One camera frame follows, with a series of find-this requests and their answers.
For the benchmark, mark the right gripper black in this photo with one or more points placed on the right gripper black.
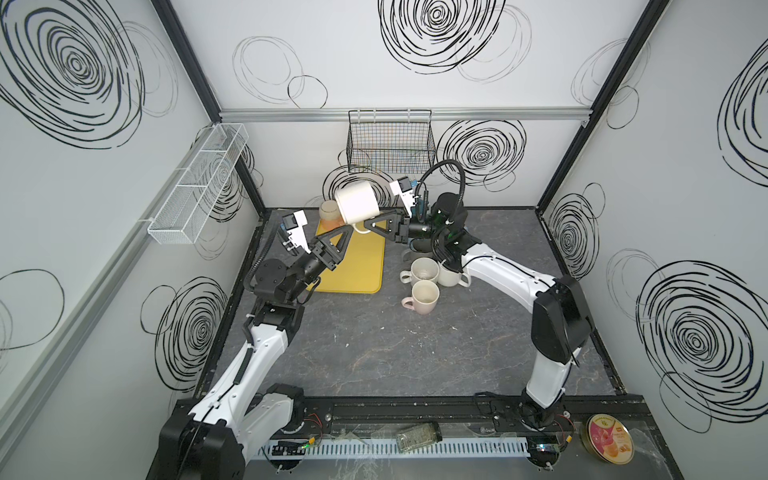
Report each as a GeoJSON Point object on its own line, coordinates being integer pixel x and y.
{"type": "Point", "coordinates": [402, 228]}

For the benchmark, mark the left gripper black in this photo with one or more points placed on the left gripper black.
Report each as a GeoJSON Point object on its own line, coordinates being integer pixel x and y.
{"type": "Point", "coordinates": [318, 255]}

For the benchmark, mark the grey tall mug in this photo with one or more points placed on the grey tall mug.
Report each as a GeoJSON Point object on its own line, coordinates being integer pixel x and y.
{"type": "Point", "coordinates": [416, 249]}

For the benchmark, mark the yellow plastic tray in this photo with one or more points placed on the yellow plastic tray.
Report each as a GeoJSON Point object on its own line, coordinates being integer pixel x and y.
{"type": "Point", "coordinates": [361, 270]}

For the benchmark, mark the white mug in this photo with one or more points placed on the white mug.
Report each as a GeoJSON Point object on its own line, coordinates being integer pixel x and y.
{"type": "Point", "coordinates": [357, 203]}

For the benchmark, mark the beige speckled mug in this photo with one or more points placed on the beige speckled mug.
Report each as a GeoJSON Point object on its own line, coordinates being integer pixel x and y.
{"type": "Point", "coordinates": [421, 269]}

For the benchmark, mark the cream mug with handle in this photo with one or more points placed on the cream mug with handle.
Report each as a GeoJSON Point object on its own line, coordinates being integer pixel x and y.
{"type": "Point", "coordinates": [448, 278]}

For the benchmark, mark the pink mug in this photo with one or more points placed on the pink mug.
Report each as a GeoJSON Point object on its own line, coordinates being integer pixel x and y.
{"type": "Point", "coordinates": [423, 299]}

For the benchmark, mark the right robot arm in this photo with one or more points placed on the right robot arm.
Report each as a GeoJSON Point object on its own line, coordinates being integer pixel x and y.
{"type": "Point", "coordinates": [561, 320]}

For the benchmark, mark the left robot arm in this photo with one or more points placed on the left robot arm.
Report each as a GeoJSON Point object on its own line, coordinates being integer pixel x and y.
{"type": "Point", "coordinates": [219, 435]}

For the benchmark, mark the clear plastic packet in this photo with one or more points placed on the clear plastic packet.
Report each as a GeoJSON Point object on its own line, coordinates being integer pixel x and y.
{"type": "Point", "coordinates": [418, 436]}

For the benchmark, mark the pink orange round tin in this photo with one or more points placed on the pink orange round tin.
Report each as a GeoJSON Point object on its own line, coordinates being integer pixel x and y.
{"type": "Point", "coordinates": [607, 438]}

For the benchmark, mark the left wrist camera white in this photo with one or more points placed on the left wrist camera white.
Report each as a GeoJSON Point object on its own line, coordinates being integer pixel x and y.
{"type": "Point", "coordinates": [293, 235]}

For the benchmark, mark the black wire wall basket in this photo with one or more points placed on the black wire wall basket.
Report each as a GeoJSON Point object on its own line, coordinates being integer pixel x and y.
{"type": "Point", "coordinates": [394, 141]}

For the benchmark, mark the white wire wall shelf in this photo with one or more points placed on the white wire wall shelf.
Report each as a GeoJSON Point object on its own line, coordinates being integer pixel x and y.
{"type": "Point", "coordinates": [211, 161]}

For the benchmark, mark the white slotted cable duct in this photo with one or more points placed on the white slotted cable duct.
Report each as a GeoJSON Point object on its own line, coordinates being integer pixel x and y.
{"type": "Point", "coordinates": [349, 449]}

